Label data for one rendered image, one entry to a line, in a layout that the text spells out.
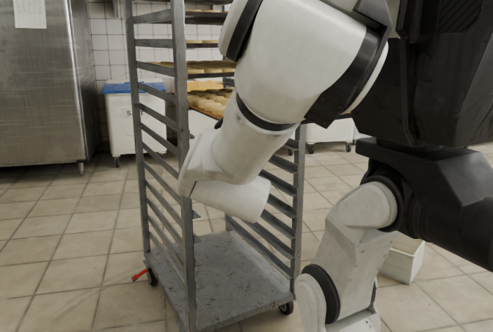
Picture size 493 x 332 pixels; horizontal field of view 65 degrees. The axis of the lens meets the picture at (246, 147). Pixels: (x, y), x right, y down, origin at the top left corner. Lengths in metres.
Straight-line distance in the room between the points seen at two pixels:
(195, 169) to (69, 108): 3.01
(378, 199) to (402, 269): 1.39
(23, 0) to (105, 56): 1.10
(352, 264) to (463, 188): 0.32
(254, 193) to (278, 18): 0.27
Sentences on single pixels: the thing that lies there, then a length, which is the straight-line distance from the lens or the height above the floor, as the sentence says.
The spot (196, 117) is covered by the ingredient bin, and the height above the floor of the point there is 0.45.
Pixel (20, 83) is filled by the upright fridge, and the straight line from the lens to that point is 3.50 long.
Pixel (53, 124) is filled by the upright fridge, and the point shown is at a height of 0.49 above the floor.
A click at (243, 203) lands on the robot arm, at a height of 0.95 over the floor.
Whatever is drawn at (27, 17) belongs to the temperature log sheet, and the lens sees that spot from 3.44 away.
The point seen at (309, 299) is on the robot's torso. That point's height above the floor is 0.56.
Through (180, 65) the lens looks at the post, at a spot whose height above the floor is 1.08.
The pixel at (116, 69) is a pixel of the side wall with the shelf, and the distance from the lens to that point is 4.26.
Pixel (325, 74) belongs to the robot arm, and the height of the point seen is 1.13.
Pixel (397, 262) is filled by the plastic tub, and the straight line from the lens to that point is 2.11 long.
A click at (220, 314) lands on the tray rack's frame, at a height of 0.15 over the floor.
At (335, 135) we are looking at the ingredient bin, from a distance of 4.11.
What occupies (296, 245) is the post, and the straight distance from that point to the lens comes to 1.59.
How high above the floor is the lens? 1.16
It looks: 16 degrees down
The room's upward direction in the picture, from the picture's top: straight up
